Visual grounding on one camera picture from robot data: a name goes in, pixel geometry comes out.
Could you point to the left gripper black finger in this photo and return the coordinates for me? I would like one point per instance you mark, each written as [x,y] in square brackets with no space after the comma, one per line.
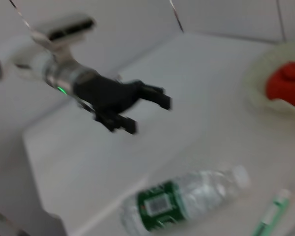
[125,124]
[162,99]

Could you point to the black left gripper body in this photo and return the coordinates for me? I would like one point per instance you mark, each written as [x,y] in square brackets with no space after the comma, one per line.
[103,93]

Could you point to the clear plastic water bottle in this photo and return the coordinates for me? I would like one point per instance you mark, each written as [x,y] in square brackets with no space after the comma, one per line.
[182,199]

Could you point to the red-orange fruit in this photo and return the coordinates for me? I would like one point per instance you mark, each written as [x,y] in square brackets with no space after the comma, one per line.
[287,83]

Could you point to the green utility knife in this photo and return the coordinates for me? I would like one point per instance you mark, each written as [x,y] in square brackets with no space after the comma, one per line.
[273,211]

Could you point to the translucent green fruit bowl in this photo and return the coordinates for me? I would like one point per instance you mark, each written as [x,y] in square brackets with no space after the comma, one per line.
[258,81]

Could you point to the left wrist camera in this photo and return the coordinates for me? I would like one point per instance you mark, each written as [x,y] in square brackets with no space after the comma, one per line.
[68,25]

